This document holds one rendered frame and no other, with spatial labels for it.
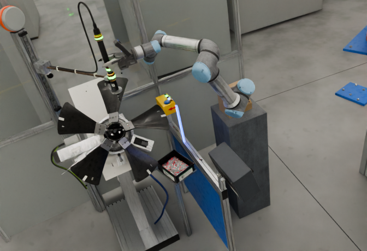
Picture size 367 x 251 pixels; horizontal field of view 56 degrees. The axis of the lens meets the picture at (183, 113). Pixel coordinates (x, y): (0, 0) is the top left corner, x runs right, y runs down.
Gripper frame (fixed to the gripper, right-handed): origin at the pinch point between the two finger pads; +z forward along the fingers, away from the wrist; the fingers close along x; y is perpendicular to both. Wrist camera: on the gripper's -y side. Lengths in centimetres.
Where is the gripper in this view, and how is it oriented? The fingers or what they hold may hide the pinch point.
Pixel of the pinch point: (101, 62)
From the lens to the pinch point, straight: 205.5
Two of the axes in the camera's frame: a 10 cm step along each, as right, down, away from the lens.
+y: 1.7, 8.0, 5.8
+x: -4.2, -4.8, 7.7
